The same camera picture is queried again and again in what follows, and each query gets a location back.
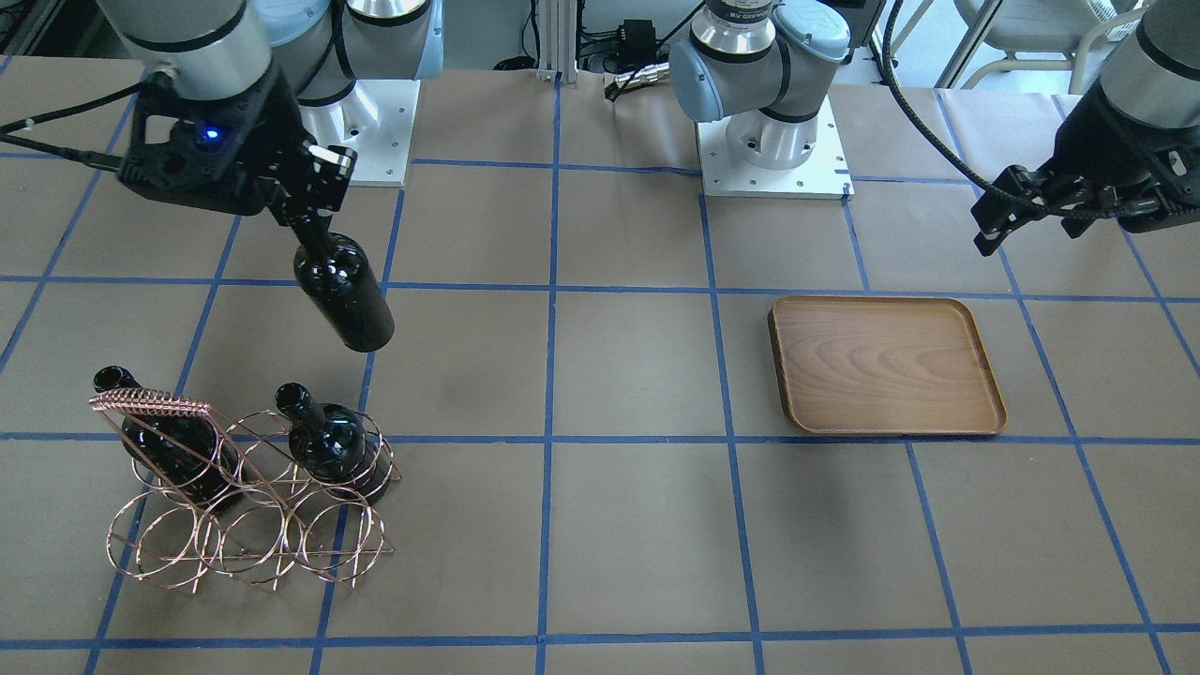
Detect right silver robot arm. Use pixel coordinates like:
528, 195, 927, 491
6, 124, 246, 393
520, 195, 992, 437
98, 1, 444, 228

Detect black power adapter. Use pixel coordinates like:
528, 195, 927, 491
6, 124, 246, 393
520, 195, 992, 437
617, 18, 656, 61

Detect wooden tray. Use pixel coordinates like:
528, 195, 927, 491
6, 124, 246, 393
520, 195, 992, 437
766, 295, 1008, 437

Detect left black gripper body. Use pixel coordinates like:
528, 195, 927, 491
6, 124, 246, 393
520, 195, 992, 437
970, 89, 1200, 235

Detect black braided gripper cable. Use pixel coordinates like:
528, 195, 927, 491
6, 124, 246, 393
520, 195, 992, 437
881, 0, 1117, 221

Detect dark wine bottle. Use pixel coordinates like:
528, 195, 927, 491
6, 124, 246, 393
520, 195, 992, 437
283, 214, 395, 352
121, 416, 244, 513
275, 382, 390, 504

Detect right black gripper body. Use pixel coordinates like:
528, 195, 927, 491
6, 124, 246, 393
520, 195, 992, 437
116, 72, 355, 217

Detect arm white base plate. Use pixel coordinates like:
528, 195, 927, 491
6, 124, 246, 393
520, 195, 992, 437
241, 79, 424, 189
696, 97, 856, 201

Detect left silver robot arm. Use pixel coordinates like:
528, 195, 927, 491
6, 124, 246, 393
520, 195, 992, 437
668, 1, 1196, 256

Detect white chair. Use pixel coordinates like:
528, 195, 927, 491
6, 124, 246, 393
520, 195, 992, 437
935, 1, 1152, 95

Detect copper wire bottle basket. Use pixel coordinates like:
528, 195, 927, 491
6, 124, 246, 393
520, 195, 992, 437
89, 388, 396, 595

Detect aluminium frame post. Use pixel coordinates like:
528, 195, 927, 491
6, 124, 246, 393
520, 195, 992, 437
534, 0, 581, 88

